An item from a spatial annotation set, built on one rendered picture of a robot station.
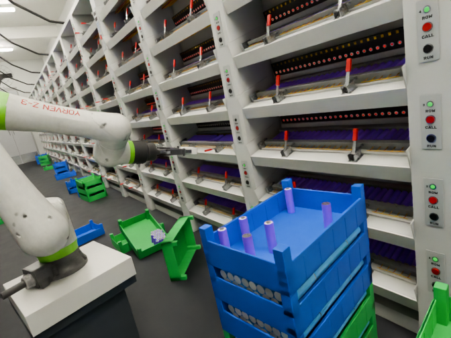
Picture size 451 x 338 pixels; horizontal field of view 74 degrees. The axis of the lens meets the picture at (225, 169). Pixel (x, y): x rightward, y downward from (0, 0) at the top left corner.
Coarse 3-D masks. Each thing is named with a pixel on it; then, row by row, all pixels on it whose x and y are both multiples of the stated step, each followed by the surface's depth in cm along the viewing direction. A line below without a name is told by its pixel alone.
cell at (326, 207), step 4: (324, 204) 61; (328, 204) 60; (324, 208) 60; (328, 208) 60; (324, 212) 61; (328, 212) 60; (324, 216) 61; (328, 216) 60; (324, 220) 61; (328, 220) 61; (332, 220) 61; (324, 224) 62; (328, 224) 61; (324, 228) 62
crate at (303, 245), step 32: (320, 192) 72; (352, 192) 64; (256, 224) 71; (288, 224) 70; (320, 224) 66; (352, 224) 61; (224, 256) 56; (256, 256) 49; (288, 256) 46; (320, 256) 52; (288, 288) 46
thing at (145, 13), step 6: (138, 0) 160; (144, 0) 162; (150, 0) 162; (156, 0) 146; (162, 0) 142; (168, 0) 157; (174, 0) 162; (138, 6) 160; (144, 6) 156; (150, 6) 152; (156, 6) 148; (162, 6) 163; (144, 12) 159; (150, 12) 155; (144, 18) 162
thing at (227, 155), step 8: (200, 128) 181; (208, 128) 174; (216, 128) 168; (224, 128) 162; (184, 136) 182; (192, 136) 186; (176, 144) 180; (232, 144) 129; (200, 152) 155; (208, 152) 149; (224, 152) 139; (232, 152) 135; (216, 160) 147; (224, 160) 141; (232, 160) 135
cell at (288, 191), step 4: (288, 188) 74; (288, 192) 73; (288, 196) 74; (292, 196) 74; (288, 200) 74; (292, 200) 74; (288, 204) 74; (292, 204) 74; (288, 208) 75; (292, 208) 74; (288, 212) 75; (292, 212) 75
